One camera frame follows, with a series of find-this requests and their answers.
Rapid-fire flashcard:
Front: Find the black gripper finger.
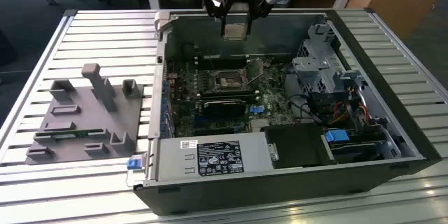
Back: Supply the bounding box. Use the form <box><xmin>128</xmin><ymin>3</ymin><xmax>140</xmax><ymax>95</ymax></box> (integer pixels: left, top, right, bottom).
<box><xmin>245</xmin><ymin>0</ymin><xmax>273</xmax><ymax>37</ymax></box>
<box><xmin>200</xmin><ymin>0</ymin><xmax>229</xmax><ymax>37</ymax></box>

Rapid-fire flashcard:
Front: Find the silver CPU plate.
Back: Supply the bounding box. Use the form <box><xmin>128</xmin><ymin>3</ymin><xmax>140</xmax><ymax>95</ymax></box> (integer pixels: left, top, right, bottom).
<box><xmin>222</xmin><ymin>23</ymin><xmax>248</xmax><ymax>42</ymax></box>

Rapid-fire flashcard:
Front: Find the metal socket cover frame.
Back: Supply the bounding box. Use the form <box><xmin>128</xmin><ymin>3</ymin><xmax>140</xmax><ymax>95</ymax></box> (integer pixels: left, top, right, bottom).
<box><xmin>244</xmin><ymin>57</ymin><xmax>273</xmax><ymax>83</ymax></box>

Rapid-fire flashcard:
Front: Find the CPU socket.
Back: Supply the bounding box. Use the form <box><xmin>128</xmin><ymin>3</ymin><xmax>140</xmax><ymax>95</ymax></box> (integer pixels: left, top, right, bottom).
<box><xmin>213</xmin><ymin>69</ymin><xmax>253</xmax><ymax>91</ymax></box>

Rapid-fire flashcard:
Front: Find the grey metal disk bay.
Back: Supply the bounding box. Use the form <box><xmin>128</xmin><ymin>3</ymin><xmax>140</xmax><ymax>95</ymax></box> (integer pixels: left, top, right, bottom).
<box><xmin>290</xmin><ymin>23</ymin><xmax>361</xmax><ymax>96</ymax></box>

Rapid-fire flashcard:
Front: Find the green motherboard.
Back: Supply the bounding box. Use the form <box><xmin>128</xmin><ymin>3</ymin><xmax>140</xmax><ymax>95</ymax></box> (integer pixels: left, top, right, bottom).
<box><xmin>162</xmin><ymin>56</ymin><xmax>298</xmax><ymax>138</ymax></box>

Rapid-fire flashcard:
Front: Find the black graphics card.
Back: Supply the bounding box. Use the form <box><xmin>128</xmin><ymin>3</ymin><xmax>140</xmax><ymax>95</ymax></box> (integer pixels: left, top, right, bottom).
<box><xmin>202</xmin><ymin>100</ymin><xmax>246</xmax><ymax>119</ymax></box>

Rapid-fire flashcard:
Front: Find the silver chipset heatsink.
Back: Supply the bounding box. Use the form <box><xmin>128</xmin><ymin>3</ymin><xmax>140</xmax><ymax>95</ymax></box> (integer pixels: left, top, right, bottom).
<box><xmin>250</xmin><ymin>118</ymin><xmax>281</xmax><ymax>132</ymax></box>

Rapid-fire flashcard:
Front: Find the black plastic shroud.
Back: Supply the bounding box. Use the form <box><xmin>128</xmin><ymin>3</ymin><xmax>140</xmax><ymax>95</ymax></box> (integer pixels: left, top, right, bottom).
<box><xmin>261</xmin><ymin>123</ymin><xmax>338</xmax><ymax>170</ymax></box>

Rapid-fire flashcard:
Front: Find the blue disk carrier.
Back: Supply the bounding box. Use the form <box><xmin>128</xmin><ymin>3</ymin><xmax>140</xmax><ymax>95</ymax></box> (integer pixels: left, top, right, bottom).
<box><xmin>324</xmin><ymin>129</ymin><xmax>350</xmax><ymax>145</ymax></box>

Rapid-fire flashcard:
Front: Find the grey parts rack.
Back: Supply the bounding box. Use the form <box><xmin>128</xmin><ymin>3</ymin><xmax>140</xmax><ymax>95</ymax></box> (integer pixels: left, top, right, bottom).
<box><xmin>25</xmin><ymin>62</ymin><xmax>146</xmax><ymax>167</ymax></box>

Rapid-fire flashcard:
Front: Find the silver power supply with label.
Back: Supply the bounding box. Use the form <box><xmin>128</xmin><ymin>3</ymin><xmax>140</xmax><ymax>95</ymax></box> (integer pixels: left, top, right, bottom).
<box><xmin>149</xmin><ymin>136</ymin><xmax>272</xmax><ymax>186</ymax></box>

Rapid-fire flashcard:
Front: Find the green RAM stick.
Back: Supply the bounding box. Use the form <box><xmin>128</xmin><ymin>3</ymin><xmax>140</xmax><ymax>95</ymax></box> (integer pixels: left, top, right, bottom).
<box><xmin>34</xmin><ymin>128</ymin><xmax>108</xmax><ymax>140</ymax></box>

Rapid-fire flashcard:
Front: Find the blue case latch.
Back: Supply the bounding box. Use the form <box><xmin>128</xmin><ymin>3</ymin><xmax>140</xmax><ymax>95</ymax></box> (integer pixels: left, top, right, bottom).
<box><xmin>128</xmin><ymin>156</ymin><xmax>145</xmax><ymax>172</ymax></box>

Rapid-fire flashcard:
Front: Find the red yellow wire bundle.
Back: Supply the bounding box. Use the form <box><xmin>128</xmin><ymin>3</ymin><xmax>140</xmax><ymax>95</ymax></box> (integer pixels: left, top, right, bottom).
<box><xmin>333</xmin><ymin>100</ymin><xmax>372</xmax><ymax>126</ymax></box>

